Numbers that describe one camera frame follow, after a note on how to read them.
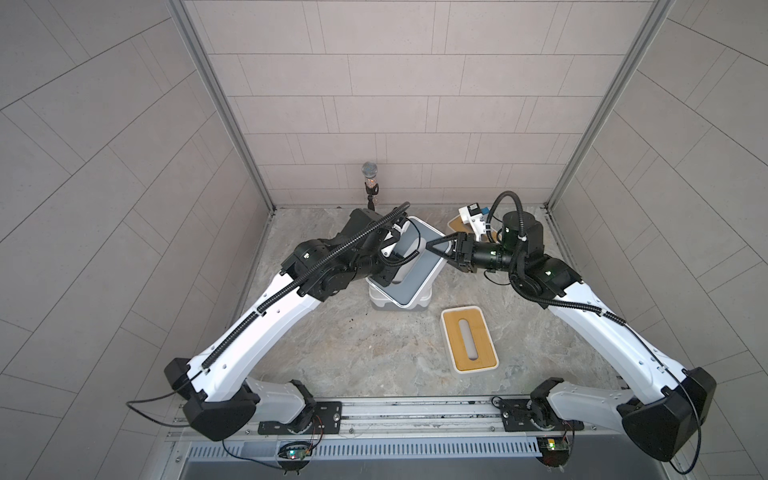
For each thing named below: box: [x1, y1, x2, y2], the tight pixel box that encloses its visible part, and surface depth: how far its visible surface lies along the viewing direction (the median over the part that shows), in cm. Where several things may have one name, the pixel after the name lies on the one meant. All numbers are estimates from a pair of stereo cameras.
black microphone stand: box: [361, 161, 379, 211], surface depth 93 cm
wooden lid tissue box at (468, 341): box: [440, 306, 500, 375], surface depth 82 cm
